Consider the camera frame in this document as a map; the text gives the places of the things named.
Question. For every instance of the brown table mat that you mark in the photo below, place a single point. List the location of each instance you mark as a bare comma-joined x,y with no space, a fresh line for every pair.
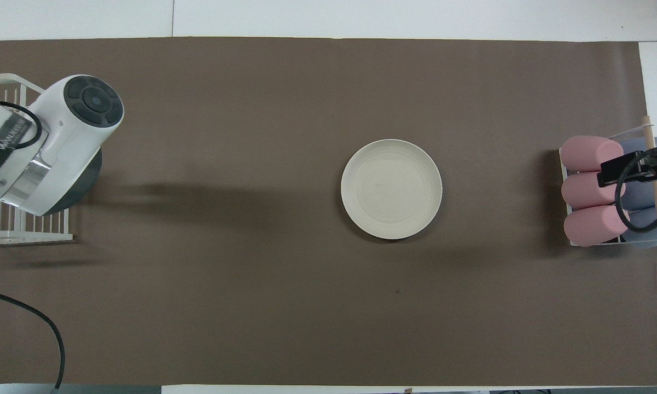
251,246

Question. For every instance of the pink plastic cup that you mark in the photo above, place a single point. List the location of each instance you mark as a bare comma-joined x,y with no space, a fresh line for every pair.
591,227
588,150
580,194

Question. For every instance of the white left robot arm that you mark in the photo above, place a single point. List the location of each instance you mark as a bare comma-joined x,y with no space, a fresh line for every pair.
71,137

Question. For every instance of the cream round plate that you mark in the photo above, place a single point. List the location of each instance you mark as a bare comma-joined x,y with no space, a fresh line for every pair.
391,189

